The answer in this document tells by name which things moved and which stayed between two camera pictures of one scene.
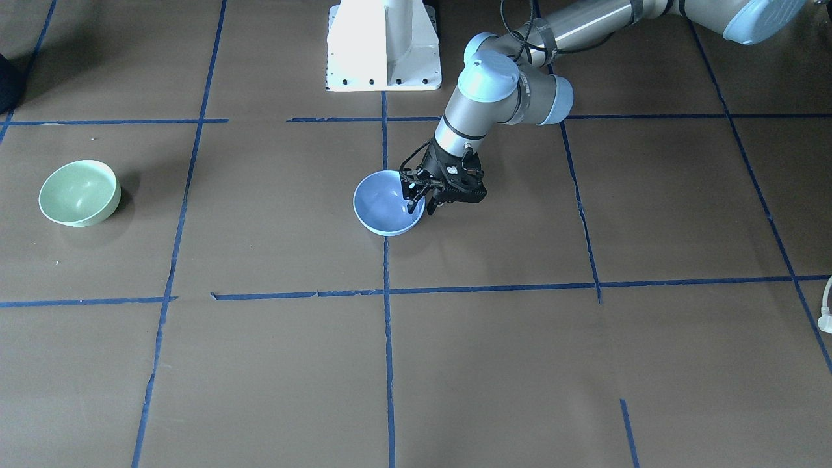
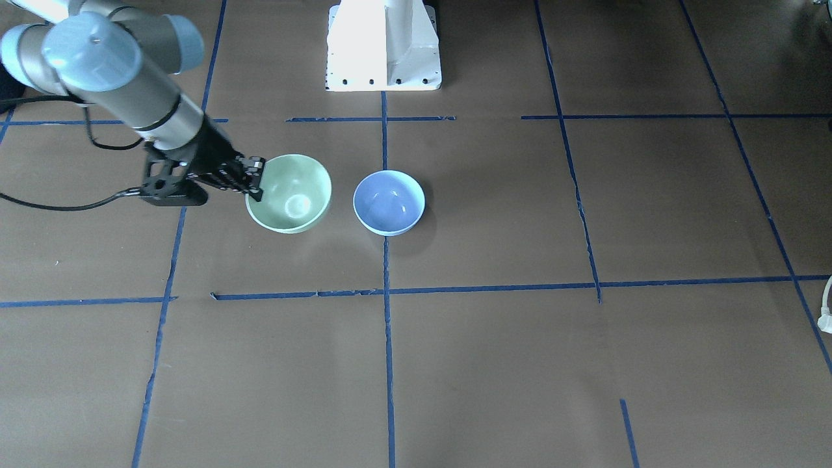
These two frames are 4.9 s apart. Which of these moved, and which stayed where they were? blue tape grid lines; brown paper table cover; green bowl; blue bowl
Moved: green bowl
Stayed: brown paper table cover; blue tape grid lines; blue bowl
